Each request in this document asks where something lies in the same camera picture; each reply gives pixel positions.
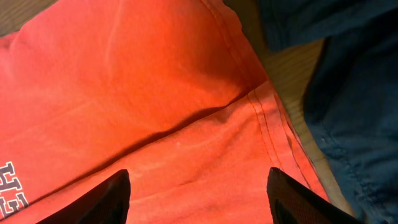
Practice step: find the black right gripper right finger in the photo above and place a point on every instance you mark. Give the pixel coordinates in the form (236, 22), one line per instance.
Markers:
(293, 203)

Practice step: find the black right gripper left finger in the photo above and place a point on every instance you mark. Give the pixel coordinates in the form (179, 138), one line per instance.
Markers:
(107, 203)

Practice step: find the red printed t-shirt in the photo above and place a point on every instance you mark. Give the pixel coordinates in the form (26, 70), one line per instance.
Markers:
(170, 92)

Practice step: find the navy blue garment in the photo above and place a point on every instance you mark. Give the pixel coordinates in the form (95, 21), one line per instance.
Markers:
(350, 105)

